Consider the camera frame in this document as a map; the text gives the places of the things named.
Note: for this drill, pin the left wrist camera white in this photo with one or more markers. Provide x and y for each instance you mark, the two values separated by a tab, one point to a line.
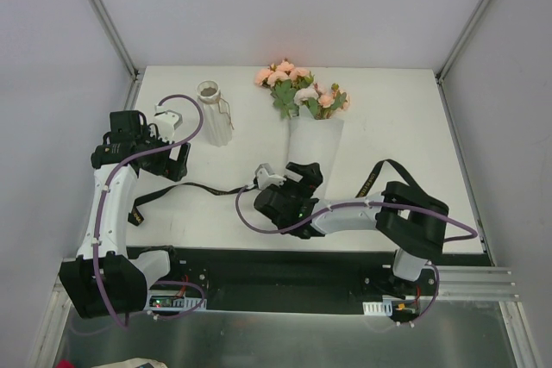
167	122

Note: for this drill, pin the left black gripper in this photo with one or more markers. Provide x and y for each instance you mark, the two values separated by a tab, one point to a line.
173	161

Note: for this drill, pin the right white cable duct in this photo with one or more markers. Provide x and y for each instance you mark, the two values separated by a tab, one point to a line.
383	308

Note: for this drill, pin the white wrapping paper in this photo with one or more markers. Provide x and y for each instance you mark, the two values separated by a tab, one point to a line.
314	141

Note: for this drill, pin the aluminium front rail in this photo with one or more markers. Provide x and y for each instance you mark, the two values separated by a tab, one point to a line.
477	284

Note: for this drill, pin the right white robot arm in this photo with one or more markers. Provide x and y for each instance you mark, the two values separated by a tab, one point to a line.
402	212

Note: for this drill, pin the beige cloth bag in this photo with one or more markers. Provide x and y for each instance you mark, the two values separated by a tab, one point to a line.
136	363

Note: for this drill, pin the left white cable duct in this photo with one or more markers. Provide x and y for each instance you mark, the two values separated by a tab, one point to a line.
173	304

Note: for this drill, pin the left aluminium frame post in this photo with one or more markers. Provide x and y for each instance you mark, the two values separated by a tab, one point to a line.
114	37

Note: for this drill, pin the red object at bottom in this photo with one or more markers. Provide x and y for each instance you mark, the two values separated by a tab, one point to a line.
65	364

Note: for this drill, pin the aluminium frame post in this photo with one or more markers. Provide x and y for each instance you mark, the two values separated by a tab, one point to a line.
463	38
114	37

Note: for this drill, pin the white ribbed vase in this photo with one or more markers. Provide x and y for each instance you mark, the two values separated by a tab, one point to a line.
217	114

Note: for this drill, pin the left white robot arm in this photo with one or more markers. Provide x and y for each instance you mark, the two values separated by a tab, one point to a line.
103	279

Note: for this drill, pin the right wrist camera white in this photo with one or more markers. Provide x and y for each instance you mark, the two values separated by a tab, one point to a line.
265	176

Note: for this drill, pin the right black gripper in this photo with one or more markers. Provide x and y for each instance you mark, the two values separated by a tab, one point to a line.
297	179

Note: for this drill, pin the pink flower bouquet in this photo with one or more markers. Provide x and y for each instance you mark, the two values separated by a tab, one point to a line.
293	88

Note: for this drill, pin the white cable duct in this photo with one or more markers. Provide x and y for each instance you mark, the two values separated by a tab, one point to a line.
173	304
383	308

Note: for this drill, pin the right aluminium frame post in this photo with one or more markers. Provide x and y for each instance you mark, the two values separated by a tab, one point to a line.
463	38

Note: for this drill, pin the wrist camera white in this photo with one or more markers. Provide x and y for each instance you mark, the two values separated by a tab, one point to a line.
167	122
265	176

